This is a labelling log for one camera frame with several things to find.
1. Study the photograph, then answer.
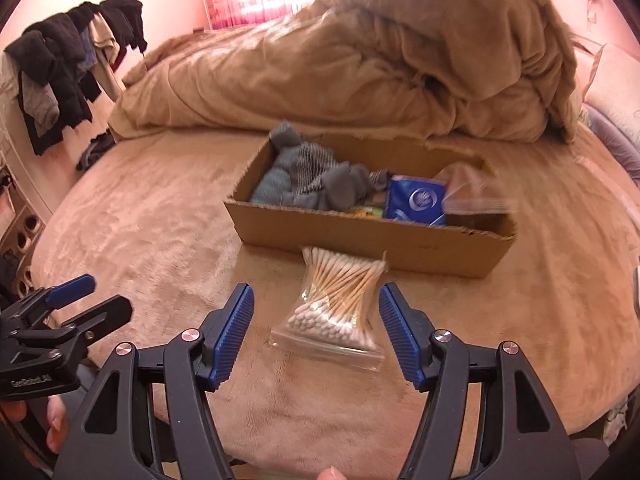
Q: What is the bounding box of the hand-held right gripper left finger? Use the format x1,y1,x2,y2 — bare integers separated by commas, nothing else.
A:
52,282,256,480

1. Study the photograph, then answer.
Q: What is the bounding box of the grey socks bundle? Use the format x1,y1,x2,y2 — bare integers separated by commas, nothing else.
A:
250,121,392,209

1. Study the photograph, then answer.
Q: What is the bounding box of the blue tissue packet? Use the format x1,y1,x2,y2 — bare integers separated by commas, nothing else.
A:
385,175,448,226

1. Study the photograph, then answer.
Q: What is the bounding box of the brown holed storage box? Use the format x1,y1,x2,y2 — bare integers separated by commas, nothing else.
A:
0,187,51,301

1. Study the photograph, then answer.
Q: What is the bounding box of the bag of cotton swabs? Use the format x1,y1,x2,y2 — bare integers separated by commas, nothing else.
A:
270,246,389,367

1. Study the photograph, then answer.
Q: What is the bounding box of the cartoon print tissue pack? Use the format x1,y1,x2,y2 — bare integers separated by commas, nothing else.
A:
350,195,389,221

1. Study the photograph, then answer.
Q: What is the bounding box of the white floral pillow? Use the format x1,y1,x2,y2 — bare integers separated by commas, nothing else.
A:
582,42,640,126

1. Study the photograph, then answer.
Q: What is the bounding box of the brown cardboard box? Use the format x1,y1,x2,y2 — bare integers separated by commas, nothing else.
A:
223,132,518,279

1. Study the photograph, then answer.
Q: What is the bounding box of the dark bag on floor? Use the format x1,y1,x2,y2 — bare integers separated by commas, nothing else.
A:
76,132,119,171

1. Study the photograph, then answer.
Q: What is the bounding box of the person's left hand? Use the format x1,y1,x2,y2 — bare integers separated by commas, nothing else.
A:
0,396,67,453

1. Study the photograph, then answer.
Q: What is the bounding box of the tan fleece duvet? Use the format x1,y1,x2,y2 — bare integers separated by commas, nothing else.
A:
107,0,583,143

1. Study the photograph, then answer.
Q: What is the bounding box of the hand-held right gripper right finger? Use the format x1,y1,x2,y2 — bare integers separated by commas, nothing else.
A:
378,282,583,480

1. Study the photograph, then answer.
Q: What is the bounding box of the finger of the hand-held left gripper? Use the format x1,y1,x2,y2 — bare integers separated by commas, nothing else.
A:
30,295,133,361
10,274,96,323

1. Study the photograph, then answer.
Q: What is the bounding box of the bed with brown sheet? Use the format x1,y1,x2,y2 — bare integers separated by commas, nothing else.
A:
30,130,640,466

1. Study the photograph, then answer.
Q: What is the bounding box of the clear zip bag of snacks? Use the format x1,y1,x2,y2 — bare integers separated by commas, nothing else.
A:
440,162,518,217

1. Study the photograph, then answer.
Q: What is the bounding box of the row of hanging clothes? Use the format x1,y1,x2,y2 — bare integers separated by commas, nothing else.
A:
0,0,148,157

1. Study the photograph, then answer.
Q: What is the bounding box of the purple pillow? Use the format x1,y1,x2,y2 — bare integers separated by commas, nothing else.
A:
580,105,640,181

